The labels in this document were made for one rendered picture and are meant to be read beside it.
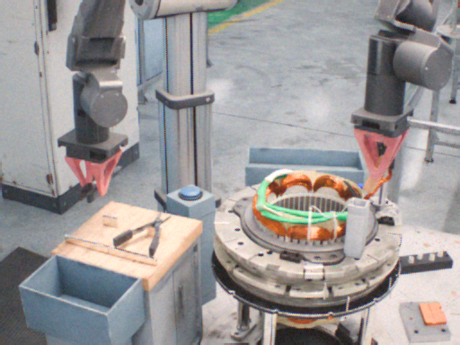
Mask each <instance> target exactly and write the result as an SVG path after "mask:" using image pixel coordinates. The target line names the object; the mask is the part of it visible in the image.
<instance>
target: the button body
mask: <svg viewBox="0 0 460 345"><path fill-rule="evenodd" d="M198 188H199V187H198ZM181 189H182V188H181ZM181 189H179V190H176V191H174V192H172V193H170V194H168V195H166V207H167V214H171V215H175V216H179V217H187V218H191V219H195V220H198V221H201V222H202V233H201V234H200V235H199V247H200V262H201V286H202V305H205V304H206V303H208V302H209V301H211V300H213V299H215V298H216V297H217V280H216V279H215V276H214V275H213V272H212V268H211V255H212V252H213V249H214V237H215V234H216V231H215V217H216V195H214V194H212V193H210V192H208V191H206V190H203V189H201V188H199V189H200V190H202V192H203V197H202V198H201V199H198V200H194V201H186V200H182V199H179V198H178V192H179V191H180V190H181Z"/></svg>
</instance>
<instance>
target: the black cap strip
mask: <svg viewBox="0 0 460 345"><path fill-rule="evenodd" d="M433 253H434V254H435V258H434V259H435V260H434V261H430V260H429V256H430V255H431V254H433ZM410 256H412V257H413V258H414V259H413V263H410V262H408V261H409V257H410ZM417 256H418V254H411V255H403V256H400V257H399V258H400V266H401V270H400V275H402V274H412V273H422V272H426V271H432V270H449V269H452V267H453V259H452V258H451V256H449V254H448V253H447V251H443V253H442V257H438V253H437V252H430V253H423V254H422V259H417Z"/></svg>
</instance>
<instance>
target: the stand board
mask: <svg viewBox="0 0 460 345"><path fill-rule="evenodd" d="M159 213H161V214H162V215H161V216H160V219H162V220H164V219H165V218H167V217H169V216H172V218H170V219H169V220H168V221H166V222H165V223H164V224H161V225H160V227H161V228H162V229H163V230H164V239H163V240H162V239H160V241H159V242H160V243H159V246H158V248H157V250H156V252H155V254H154V256H152V257H156V258H157V266H152V265H148V264H144V263H141V262H138V261H132V260H130V259H126V258H123V257H119V256H117V255H113V254H108V253H106V252H99V251H96V250H93V249H90V248H86V247H83V246H79V245H75V244H72V243H67V242H66V240H65V241H64V242H62V244H60V245H59V246H58V247H57V248H56V249H54V250H53V251H52V256H53V255H55V254H59V255H63V256H66V257H69V258H72V259H76V260H79V261H85V262H88V263H91V264H94V265H98V266H102V267H104V268H108V269H112V270H117V271H121V272H124V273H128V274H131V275H133V276H137V277H140V278H143V289H144V290H148V291H149V290H150V289H151V288H153V287H154V286H155V285H156V283H157V282H158V280H159V279H161V278H162V277H163V275H164V274H165V273H166V272H167V271H168V269H170V268H171V267H172V265H173V264H174V263H175V262H176V261H177V260H178V259H180V257H181V256H182V254H183V253H184V252H185V251H186V250H187V249H188V248H189V247H190V246H191V245H192V244H193V243H194V242H195V241H196V240H197V238H198V236H199V235H200V234H201V233H202V222H201V221H198V220H195V219H191V218H187V217H179V216H175V215H171V214H166V213H163V212H158V211H154V210H150V209H146V208H139V207H134V206H130V205H127V204H122V203H118V202H115V201H110V202H109V203H108V205H106V206H105V207H104V208H103V209H101V210H100V212H97V213H96V214H95V215H94V216H93V217H92V218H91V219H90V220H88V221H87V222H85V223H84V224H83V225H82V226H81V227H79V229H78V230H77V231H74V232H73V234H71V235H72V236H75V237H79V238H82V239H86V240H89V241H93V242H96V243H103V244H106V245H109V246H113V247H115V246H114V244H113V237H115V236H117V235H119V234H121V233H122V232H126V231H127V230H129V229H130V230H133V229H136V228H138V227H140V226H143V225H145V224H147V223H149V222H154V221H155V220H156V218H157V216H158V214H159ZM103 214H104V215H108V216H112V217H117V218H118V220H119V228H113V227H110V226H104V225H103V224H102V215H103ZM153 238H154V237H151V236H147V235H146V230H145V232H144V233H140V234H134V235H133V238H132V239H130V240H129V241H127V242H125V243H124V244H121V245H120V246H118V247H116V248H120V249H124V250H127V251H131V252H137V253H141V254H144V255H148V256H150V255H149V248H148V247H149V245H150V243H151V241H152V239H153Z"/></svg>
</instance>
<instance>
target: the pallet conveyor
mask: <svg viewBox="0 0 460 345"><path fill-rule="evenodd" d="M452 10H453V9H452ZM452 10H450V13H449V14H448V15H447V17H446V18H445V20H444V21H443V22H442V24H441V25H442V26H443V25H445V24H446V22H447V21H448V18H450V16H451V14H452ZM457 13H458V16H457V21H456V22H457V25H460V8H459V9H458V11H457ZM440 38H441V39H442V40H443V41H444V42H446V43H447V44H448V45H450V44H451V43H452V42H451V41H452V40H453V39H451V38H449V37H446V36H443V35H441V37H440ZM452 59H454V70H453V75H452V76H453V80H452V85H451V95H450V98H451V100H449V103H450V104H456V92H457V89H458V90H460V82H459V81H458V76H459V67H460V40H456V50H455V54H454V56H453V57H452ZM424 91H425V87H422V86H419V85H416V84H412V83H410V84H409V87H408V88H407V89H406V90H405V98H404V105H405V106H408V107H412V108H415V106H416V105H417V103H418V101H419V99H420V97H421V95H422V94H423V93H424ZM440 91H441V89H440V90H438V91H436V92H435V91H433V92H432V98H431V99H432V103H431V109H430V121H429V122H428V121H424V120H421V119H414V118H410V117H409V116H408V117H407V123H408V124H410V127H413V128H419V129H424V130H428V143H427V148H426V154H425V155H426V157H425V160H424V161H425V164H424V165H426V166H430V163H432V162H433V161H434V159H433V158H432V157H431V156H433V154H434V144H436V145H441V146H449V147H453V148H458V149H460V143H456V142H451V141H446V140H442V139H440V137H439V136H438V134H437V132H439V133H444V134H448V135H454V136H459V137H460V128H459V127H454V126H448V125H444V124H438V107H439V101H440ZM404 143H405V139H404V141H403V142H402V145H401V146H400V148H399V150H398V151H397V154H396V156H395V160H394V168H393V169H392V173H393V175H392V179H391V180H390V181H389V186H388V193H387V199H388V200H390V201H391V203H394V204H396V205H397V202H398V195H399V189H400V181H401V175H402V168H403V149H404Z"/></svg>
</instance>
